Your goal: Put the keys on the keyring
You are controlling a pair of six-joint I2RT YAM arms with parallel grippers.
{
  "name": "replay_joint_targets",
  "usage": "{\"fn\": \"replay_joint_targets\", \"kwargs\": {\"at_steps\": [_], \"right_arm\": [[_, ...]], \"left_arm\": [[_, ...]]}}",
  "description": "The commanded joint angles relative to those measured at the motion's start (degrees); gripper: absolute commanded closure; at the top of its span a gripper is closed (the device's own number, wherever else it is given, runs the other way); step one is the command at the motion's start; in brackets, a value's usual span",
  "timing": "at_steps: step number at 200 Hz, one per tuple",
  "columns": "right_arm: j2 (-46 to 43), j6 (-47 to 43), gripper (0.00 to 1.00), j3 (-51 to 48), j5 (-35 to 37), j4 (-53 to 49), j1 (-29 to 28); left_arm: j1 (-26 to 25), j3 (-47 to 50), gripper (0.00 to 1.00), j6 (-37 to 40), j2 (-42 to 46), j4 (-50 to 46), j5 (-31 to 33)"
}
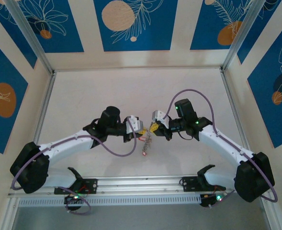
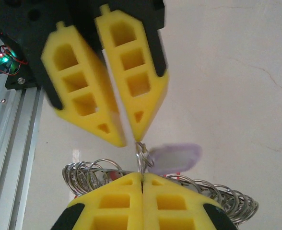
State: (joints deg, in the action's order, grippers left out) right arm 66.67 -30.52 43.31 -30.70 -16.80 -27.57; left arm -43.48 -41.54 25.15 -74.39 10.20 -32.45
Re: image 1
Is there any keyring with silver keys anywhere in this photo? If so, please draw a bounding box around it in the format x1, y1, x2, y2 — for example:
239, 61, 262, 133
141, 133, 155, 156

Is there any black controller board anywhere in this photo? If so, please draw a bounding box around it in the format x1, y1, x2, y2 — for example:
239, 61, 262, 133
63, 193, 84, 211
199, 193, 228, 208

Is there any aluminium table side rail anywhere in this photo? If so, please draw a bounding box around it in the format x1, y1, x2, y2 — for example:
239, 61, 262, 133
220, 68, 253, 154
32, 71, 57, 147

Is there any aluminium mounting rail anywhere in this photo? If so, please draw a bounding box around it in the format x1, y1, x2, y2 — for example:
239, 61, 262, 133
8, 176, 272, 197

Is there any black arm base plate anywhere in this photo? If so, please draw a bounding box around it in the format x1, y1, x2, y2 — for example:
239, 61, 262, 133
181, 176, 227, 193
54, 178, 98, 195

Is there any aluminium table back rail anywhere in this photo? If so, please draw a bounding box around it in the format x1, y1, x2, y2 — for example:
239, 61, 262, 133
52, 67, 224, 72

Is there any grey slotted cable duct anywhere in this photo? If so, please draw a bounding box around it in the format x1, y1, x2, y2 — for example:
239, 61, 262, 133
18, 193, 202, 207

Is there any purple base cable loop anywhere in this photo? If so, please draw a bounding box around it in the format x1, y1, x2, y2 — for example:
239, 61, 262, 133
59, 188, 92, 216

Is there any aluminium frame post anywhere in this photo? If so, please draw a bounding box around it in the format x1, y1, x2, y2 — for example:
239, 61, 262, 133
259, 196, 277, 230
4, 0, 55, 75
0, 195, 21, 230
220, 0, 269, 72

